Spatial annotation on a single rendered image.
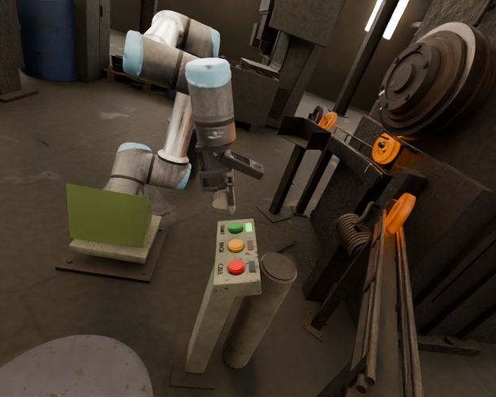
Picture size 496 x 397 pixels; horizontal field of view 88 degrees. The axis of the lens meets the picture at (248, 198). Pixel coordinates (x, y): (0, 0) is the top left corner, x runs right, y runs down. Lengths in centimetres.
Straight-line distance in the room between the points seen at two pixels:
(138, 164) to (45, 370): 85
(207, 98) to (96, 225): 89
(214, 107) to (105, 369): 58
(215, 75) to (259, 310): 68
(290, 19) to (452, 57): 272
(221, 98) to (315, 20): 343
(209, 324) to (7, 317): 76
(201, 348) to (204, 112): 75
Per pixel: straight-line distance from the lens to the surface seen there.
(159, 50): 68
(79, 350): 72
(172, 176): 129
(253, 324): 95
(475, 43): 134
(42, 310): 132
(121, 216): 124
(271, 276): 79
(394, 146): 142
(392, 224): 99
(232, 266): 64
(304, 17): 389
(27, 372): 72
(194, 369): 113
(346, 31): 1197
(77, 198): 124
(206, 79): 55
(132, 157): 130
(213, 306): 81
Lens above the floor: 106
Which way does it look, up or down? 30 degrees down
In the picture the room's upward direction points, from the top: 19 degrees clockwise
